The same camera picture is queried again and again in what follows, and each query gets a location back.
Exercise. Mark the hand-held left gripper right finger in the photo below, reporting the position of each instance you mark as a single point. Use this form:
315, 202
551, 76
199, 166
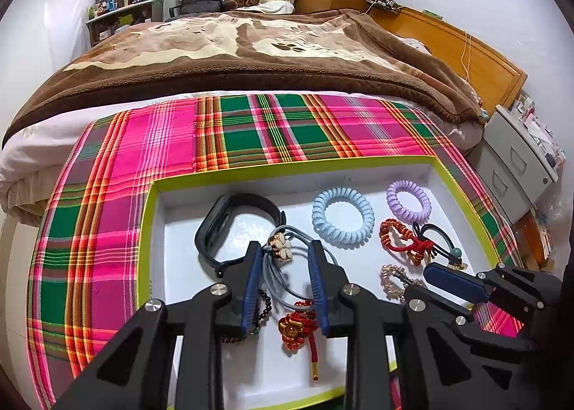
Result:
316, 289

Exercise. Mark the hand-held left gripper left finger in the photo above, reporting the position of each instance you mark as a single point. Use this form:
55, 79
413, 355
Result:
249, 289

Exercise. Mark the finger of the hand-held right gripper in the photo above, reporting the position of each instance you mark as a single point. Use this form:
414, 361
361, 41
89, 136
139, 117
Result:
448, 280
475, 333

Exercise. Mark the white tray with green rim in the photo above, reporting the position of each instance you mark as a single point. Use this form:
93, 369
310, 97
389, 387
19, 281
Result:
354, 264

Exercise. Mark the black fitness band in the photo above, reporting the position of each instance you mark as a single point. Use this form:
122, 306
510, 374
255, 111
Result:
210, 221

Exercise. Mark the grey drawer nightstand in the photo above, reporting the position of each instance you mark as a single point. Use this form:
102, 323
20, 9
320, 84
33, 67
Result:
506, 154

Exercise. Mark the clutter on nightstand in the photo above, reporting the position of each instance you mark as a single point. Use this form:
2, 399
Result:
540, 127

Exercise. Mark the pink green plaid cloth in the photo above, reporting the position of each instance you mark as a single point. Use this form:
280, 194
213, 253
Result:
157, 140

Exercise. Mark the brown printed blanket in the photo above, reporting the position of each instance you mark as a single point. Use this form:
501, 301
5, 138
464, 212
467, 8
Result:
224, 69

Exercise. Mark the white patterned pillow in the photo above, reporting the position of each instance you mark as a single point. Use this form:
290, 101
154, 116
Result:
415, 44

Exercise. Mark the wooden headboard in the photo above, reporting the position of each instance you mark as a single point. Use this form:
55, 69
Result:
448, 37

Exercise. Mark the power strip with plugs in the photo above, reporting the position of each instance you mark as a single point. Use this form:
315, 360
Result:
383, 4

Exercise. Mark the wooden desk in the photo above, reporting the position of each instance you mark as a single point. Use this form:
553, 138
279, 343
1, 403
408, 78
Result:
121, 15

